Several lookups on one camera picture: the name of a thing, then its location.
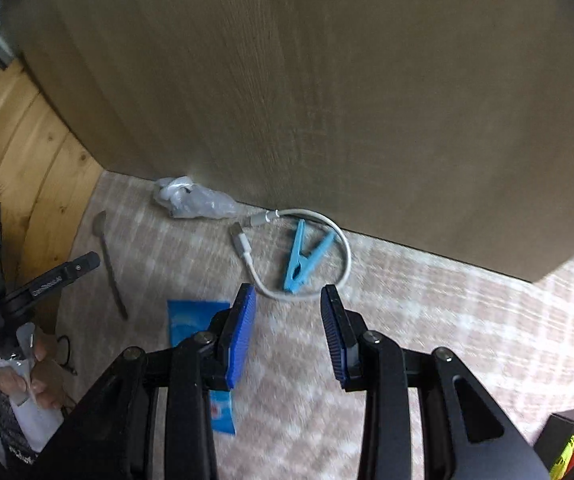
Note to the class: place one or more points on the brown wooden cabinet panel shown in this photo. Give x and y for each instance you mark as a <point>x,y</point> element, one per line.
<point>317,85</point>

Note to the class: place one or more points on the black container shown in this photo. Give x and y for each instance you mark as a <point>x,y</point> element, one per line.
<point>557,432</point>

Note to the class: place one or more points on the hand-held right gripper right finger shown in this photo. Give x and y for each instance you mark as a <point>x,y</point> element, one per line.
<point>334,345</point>

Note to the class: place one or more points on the blue clothespin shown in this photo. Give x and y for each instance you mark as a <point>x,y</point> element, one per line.
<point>294,265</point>

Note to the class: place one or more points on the person's left hand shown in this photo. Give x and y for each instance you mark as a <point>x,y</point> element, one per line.
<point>47,380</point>

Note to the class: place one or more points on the pink plaid blanket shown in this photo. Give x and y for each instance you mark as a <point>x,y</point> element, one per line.
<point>467,335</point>

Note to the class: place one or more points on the metal spoon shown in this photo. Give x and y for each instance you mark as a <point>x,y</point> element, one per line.
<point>109,270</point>

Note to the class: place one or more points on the blue wipes packet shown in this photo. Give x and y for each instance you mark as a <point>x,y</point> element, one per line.
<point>189,320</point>

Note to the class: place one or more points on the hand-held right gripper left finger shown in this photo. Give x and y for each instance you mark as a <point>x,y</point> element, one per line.
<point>239,335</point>

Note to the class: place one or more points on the clear plastic bag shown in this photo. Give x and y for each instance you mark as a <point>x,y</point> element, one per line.
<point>197,202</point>

